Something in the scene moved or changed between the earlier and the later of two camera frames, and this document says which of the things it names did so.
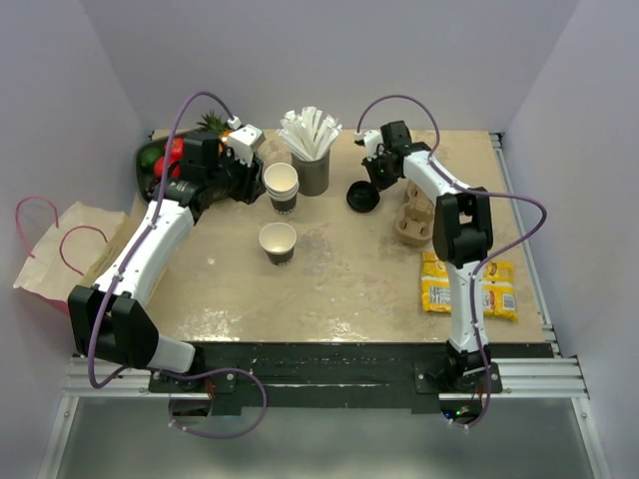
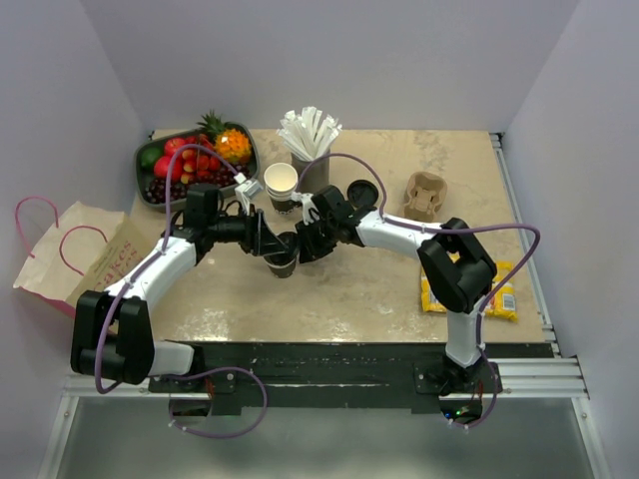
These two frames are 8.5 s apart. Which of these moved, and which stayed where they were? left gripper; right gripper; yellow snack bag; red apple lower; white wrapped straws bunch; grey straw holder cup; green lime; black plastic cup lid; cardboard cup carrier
Moved: black plastic cup lid; left gripper; right gripper
Stayed: yellow snack bag; green lime; cardboard cup carrier; white wrapped straws bunch; red apple lower; grey straw holder cup
